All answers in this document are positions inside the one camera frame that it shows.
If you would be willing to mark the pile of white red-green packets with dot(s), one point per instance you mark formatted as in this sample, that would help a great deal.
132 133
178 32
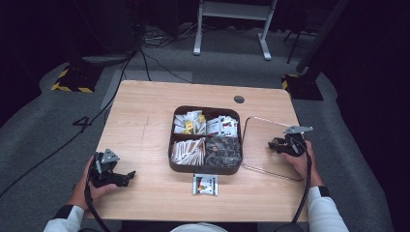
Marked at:
223 126

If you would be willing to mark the pile of white yellow packets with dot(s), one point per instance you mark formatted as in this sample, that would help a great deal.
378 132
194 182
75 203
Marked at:
189 123

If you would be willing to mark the person's torso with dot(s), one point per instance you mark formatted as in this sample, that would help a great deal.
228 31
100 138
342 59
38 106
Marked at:
198 227

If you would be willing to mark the dark brown compartment tray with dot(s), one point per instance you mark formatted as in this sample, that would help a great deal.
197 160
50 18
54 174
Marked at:
180 161

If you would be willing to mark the pile of white stick packets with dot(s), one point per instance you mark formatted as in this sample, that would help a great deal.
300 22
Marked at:
188 152

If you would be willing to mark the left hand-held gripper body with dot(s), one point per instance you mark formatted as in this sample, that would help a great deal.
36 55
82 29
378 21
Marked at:
104 167

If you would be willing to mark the person's left hand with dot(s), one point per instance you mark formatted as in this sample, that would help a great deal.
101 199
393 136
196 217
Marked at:
87 193

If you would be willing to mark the single white red-green sachet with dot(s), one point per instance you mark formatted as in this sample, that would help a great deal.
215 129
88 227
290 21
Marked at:
205 184

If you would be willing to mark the pile of dark packets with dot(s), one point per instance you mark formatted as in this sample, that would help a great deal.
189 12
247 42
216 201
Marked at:
223 151

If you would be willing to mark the white metal stand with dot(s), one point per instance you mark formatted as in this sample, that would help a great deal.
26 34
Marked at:
232 11

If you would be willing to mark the person's right hand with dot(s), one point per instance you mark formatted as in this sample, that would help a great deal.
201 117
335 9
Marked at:
306 167

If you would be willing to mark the black stand base with pole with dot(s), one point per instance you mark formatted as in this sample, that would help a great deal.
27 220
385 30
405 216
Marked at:
306 85

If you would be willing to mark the yellow-black striped stand base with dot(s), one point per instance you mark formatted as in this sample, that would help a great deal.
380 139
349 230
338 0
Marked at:
75 79

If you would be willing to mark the clear tray lid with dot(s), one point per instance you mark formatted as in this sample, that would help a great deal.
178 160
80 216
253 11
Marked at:
257 145

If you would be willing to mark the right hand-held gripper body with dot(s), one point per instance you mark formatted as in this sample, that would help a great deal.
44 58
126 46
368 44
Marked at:
295 141

